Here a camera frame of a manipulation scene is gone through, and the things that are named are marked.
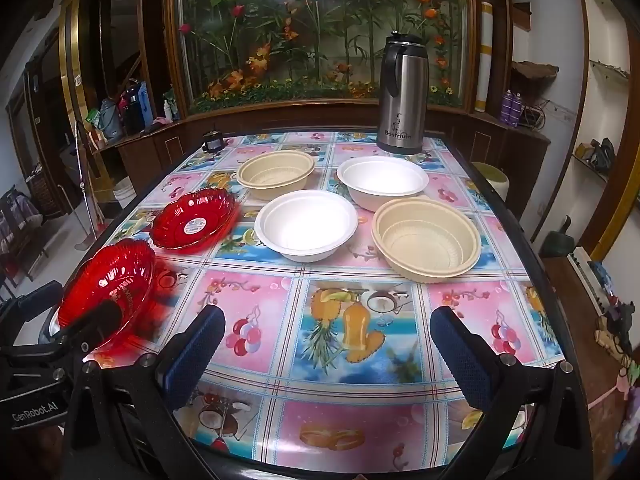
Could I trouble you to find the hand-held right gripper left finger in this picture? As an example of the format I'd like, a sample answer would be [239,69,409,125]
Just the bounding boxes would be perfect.
[65,304,227,480]

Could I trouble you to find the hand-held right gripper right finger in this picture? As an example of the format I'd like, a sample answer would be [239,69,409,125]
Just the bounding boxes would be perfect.
[430,306,596,480]

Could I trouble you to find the green round stool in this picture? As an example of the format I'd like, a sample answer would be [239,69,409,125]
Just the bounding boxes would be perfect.
[470,162,509,202]

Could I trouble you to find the beige plastic bowl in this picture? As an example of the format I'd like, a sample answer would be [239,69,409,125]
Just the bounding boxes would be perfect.
[236,149,316,191]
[372,197,483,284]

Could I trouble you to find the white foam bowl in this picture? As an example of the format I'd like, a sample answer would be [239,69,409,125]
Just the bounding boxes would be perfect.
[254,190,359,263]
[336,155,430,212]

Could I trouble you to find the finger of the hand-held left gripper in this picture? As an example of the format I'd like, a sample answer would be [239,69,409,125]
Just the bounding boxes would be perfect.
[59,300,124,345]

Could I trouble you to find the white roll with yellow stripes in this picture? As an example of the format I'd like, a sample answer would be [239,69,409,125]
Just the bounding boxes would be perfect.
[474,0,496,114]

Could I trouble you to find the red scalloped plastic bowl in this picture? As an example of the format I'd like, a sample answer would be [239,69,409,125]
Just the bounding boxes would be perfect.
[149,187,237,251]
[56,239,157,352]

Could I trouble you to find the stainless steel thermos jug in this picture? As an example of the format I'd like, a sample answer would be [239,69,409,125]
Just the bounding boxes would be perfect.
[375,32,427,156]

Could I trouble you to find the white bucket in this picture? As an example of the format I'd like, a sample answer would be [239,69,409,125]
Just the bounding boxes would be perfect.
[113,177,136,209]

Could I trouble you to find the artificial flower display case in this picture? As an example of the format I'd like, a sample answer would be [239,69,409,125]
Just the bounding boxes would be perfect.
[167,0,478,117]

